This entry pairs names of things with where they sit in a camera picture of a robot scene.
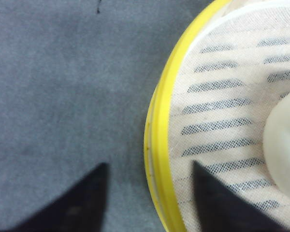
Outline white steamed bun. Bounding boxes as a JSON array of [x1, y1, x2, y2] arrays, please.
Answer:
[[263, 93, 290, 198]]

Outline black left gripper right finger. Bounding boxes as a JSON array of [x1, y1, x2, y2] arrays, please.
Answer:
[[192, 161, 288, 232]]

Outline white mesh steamer liner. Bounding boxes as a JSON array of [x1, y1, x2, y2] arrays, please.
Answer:
[[168, 0, 290, 232]]

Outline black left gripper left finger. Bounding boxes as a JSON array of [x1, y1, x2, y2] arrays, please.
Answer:
[[9, 162, 109, 232]]

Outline bamboo steamer basket yellow rims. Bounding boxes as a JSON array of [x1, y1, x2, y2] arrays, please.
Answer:
[[144, 0, 290, 232]]

